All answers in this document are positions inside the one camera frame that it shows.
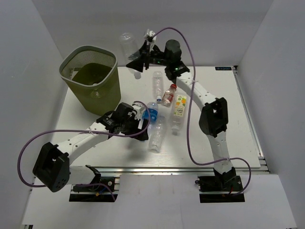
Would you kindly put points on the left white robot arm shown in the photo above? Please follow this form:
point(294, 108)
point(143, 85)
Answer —
point(54, 167)

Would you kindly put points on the clear bottle blue-white cap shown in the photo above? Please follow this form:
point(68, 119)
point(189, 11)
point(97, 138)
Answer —
point(157, 85)

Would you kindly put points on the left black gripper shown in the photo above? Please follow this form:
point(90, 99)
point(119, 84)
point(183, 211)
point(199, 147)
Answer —
point(143, 136)

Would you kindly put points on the small clear bottle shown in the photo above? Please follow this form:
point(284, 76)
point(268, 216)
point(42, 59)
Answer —
point(129, 47)

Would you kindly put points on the blue corner label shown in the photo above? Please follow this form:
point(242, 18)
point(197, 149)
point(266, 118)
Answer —
point(223, 68)

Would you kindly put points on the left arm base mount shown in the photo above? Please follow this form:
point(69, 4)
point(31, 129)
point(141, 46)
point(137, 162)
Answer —
point(106, 190)

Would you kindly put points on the red cap red label bottle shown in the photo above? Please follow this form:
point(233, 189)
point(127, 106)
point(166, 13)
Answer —
point(169, 95)

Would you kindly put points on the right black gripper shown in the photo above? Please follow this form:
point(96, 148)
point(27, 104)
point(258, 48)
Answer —
point(145, 55)

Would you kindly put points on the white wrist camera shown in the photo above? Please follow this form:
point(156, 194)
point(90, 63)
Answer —
point(150, 36)
point(138, 110)

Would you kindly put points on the clear bottle white cap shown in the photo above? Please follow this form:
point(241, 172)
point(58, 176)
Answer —
point(158, 134)

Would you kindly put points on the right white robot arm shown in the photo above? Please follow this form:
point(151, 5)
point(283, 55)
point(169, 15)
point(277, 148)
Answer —
point(214, 113)

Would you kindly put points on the green mesh waste bin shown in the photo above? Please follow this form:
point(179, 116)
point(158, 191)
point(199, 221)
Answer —
point(91, 73)

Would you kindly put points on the blue label blue cap bottle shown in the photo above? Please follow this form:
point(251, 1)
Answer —
point(153, 112)

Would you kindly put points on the orange label white cap bottle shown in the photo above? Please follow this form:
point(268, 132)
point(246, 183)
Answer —
point(178, 112)

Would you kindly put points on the aluminium table edge rail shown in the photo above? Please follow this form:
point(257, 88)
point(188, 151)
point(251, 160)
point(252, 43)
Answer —
point(147, 169)

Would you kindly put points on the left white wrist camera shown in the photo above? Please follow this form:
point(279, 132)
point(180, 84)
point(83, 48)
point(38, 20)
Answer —
point(138, 110)

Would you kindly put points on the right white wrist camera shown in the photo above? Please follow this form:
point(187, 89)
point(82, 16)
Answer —
point(150, 36)

